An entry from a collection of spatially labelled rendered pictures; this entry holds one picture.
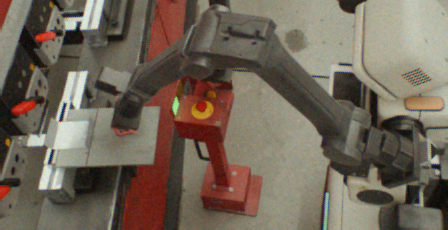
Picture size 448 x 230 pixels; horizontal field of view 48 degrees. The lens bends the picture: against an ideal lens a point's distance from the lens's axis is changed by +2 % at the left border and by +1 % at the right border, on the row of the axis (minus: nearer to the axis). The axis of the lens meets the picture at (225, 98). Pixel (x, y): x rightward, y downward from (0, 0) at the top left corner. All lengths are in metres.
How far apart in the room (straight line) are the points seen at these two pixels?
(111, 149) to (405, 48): 0.79
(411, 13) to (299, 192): 1.42
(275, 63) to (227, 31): 0.09
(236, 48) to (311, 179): 1.66
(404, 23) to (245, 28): 0.38
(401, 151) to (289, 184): 1.34
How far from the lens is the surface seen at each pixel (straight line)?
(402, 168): 1.06
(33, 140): 1.46
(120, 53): 1.72
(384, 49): 1.02
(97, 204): 1.45
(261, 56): 0.73
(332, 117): 0.92
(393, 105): 1.11
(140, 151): 1.33
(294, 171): 2.36
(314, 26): 2.88
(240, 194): 2.19
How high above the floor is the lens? 2.13
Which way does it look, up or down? 55 degrees down
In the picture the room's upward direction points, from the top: 11 degrees counter-clockwise
